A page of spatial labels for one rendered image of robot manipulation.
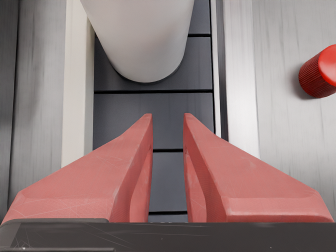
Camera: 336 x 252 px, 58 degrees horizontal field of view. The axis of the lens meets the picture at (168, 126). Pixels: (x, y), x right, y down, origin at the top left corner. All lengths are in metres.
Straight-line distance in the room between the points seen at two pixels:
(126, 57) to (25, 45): 0.14
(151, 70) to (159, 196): 0.08
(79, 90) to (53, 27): 0.12
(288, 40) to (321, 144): 0.09
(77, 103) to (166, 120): 0.06
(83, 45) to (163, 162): 0.08
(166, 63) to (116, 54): 0.03
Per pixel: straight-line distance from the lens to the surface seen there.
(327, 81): 0.25
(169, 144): 0.19
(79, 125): 0.16
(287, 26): 0.29
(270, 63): 0.27
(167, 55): 0.16
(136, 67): 0.17
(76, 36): 0.18
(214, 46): 0.21
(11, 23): 0.28
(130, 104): 0.20
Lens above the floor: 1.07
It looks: 82 degrees down
